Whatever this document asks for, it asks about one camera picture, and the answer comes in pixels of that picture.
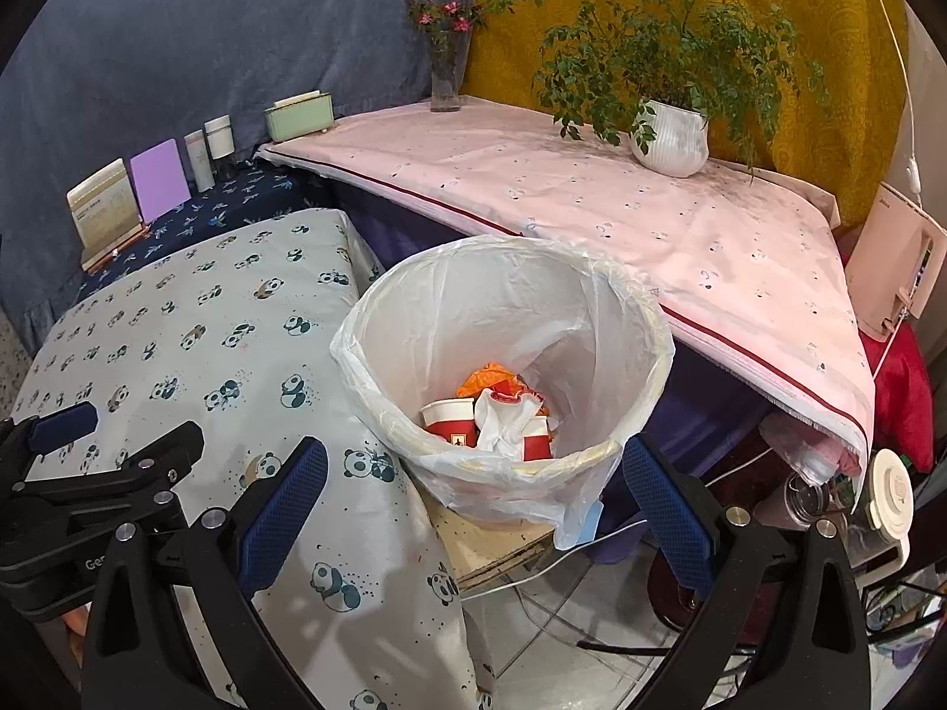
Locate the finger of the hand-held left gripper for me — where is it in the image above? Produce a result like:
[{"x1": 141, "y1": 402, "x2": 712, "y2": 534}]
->
[
  {"x1": 0, "y1": 400, "x2": 100, "y2": 490},
  {"x1": 13, "y1": 419, "x2": 207, "y2": 513}
]

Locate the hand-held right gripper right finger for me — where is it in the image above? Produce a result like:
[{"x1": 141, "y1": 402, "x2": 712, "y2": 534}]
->
[{"x1": 621, "y1": 435, "x2": 874, "y2": 710}]

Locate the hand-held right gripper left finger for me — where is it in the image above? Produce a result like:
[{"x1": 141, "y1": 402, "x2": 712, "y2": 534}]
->
[{"x1": 80, "y1": 438, "x2": 330, "y2": 710}]

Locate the crushed small red paper cup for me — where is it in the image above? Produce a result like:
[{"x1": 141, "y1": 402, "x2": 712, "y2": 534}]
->
[{"x1": 521, "y1": 417, "x2": 558, "y2": 462}]

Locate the large red paper cup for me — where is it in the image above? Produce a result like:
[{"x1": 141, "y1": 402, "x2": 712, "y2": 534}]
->
[{"x1": 421, "y1": 397, "x2": 479, "y2": 449}]

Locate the white tissue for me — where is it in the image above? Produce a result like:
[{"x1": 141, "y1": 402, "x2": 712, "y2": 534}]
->
[{"x1": 472, "y1": 388, "x2": 546, "y2": 457}]

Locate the orange plastic bag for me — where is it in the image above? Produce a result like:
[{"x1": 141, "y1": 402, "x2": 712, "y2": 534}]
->
[{"x1": 455, "y1": 361, "x2": 550, "y2": 420}]

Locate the bin with white plastic liner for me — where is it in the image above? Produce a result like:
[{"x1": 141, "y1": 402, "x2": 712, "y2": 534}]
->
[{"x1": 330, "y1": 234, "x2": 675, "y2": 550}]

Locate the clear plastic bottle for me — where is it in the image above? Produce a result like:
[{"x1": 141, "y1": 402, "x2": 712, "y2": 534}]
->
[{"x1": 753, "y1": 412, "x2": 839, "y2": 528}]

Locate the panda printed cloth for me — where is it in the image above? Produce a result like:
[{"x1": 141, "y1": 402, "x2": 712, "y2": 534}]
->
[{"x1": 0, "y1": 208, "x2": 498, "y2": 710}]

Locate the wooden board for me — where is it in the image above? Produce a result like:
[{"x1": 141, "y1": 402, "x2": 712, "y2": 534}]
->
[{"x1": 427, "y1": 501, "x2": 558, "y2": 587}]

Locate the beige calendar on wooden stand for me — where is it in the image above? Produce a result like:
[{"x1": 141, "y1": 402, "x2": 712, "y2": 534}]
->
[{"x1": 66, "y1": 158, "x2": 153, "y2": 272}]

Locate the white round jar lid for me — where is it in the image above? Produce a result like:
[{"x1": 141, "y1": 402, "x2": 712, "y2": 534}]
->
[{"x1": 860, "y1": 447, "x2": 913, "y2": 543}]

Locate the purple card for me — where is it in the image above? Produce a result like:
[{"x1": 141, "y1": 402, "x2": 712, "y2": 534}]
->
[{"x1": 128, "y1": 137, "x2": 192, "y2": 224}]

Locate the navy floral cloth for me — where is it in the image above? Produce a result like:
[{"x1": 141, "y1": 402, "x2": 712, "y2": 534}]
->
[{"x1": 77, "y1": 158, "x2": 336, "y2": 306}]

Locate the grey cosmetic tube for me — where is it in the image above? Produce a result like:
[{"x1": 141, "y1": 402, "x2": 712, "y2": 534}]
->
[{"x1": 182, "y1": 129, "x2": 216, "y2": 192}]

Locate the pink printed cloth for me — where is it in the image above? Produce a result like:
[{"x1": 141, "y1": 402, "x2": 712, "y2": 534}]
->
[{"x1": 255, "y1": 93, "x2": 876, "y2": 461}]

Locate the white jar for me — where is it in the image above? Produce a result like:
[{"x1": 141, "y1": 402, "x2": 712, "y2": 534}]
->
[{"x1": 204, "y1": 115, "x2": 236, "y2": 161}]

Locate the pink appliance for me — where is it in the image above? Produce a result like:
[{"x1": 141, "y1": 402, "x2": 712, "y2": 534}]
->
[{"x1": 842, "y1": 188, "x2": 947, "y2": 343}]

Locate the light green box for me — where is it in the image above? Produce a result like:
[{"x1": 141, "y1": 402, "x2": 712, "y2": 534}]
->
[{"x1": 264, "y1": 90, "x2": 334, "y2": 142}]

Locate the green plant in white pot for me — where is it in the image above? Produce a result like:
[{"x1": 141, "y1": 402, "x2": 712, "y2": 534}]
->
[{"x1": 484, "y1": 0, "x2": 831, "y2": 180}]

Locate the blue backdrop cloth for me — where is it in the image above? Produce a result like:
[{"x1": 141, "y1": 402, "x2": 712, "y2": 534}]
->
[{"x1": 0, "y1": 0, "x2": 476, "y2": 343}]

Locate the glass vase with pink flowers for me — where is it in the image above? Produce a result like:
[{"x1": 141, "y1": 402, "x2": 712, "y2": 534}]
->
[{"x1": 404, "y1": 0, "x2": 487, "y2": 114}]

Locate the yellow backdrop cloth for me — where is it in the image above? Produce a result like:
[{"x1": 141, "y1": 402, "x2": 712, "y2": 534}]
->
[{"x1": 462, "y1": 0, "x2": 913, "y2": 232}]

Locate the black cable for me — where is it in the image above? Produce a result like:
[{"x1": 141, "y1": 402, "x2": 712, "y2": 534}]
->
[{"x1": 575, "y1": 634, "x2": 683, "y2": 658}]

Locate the white cable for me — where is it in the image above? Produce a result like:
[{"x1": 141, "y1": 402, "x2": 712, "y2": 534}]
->
[{"x1": 457, "y1": 516, "x2": 646, "y2": 598}]

